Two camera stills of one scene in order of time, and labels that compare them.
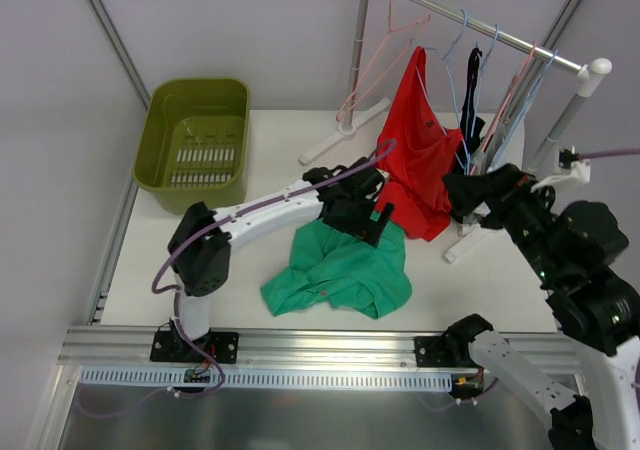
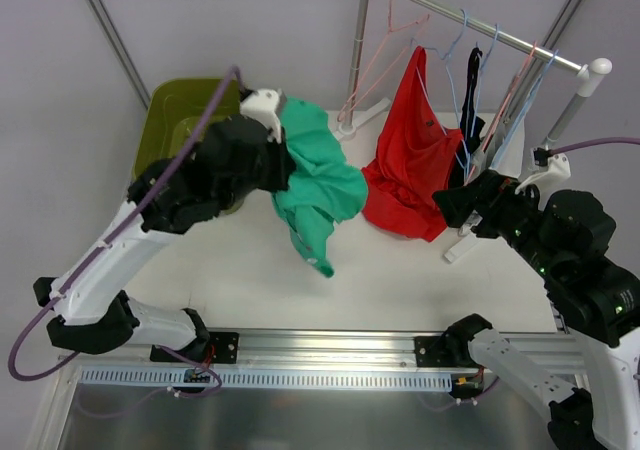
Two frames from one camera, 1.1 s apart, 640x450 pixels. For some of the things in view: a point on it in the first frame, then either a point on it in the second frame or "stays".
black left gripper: x=361 y=222 to x=279 y=162
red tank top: x=419 y=153 stays
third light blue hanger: x=521 y=115 stays
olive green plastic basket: x=193 y=143 stays
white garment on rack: x=501 y=145 stays
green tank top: x=330 y=266 to x=326 y=187
